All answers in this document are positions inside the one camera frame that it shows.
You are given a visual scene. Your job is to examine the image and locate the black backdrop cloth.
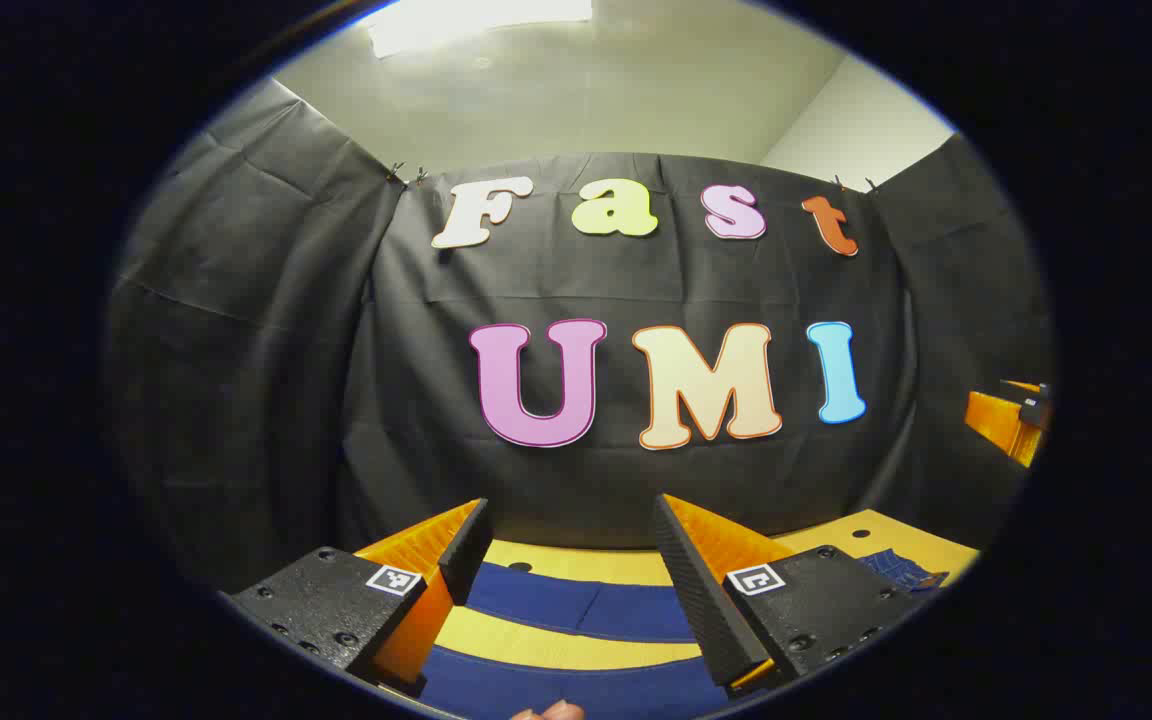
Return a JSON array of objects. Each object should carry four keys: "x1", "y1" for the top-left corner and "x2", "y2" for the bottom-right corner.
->
[{"x1": 104, "y1": 78, "x2": 1055, "y2": 601}]

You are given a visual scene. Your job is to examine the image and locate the blue denim jeans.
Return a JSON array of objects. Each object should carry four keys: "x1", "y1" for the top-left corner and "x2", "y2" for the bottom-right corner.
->
[{"x1": 419, "y1": 548, "x2": 949, "y2": 720}]

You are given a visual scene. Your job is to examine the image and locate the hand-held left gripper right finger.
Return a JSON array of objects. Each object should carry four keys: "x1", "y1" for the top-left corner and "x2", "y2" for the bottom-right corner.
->
[{"x1": 652, "y1": 492, "x2": 925, "y2": 699}]

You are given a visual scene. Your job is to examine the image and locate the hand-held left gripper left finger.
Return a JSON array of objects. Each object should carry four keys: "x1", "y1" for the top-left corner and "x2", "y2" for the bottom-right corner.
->
[{"x1": 224, "y1": 497, "x2": 495, "y2": 699}]

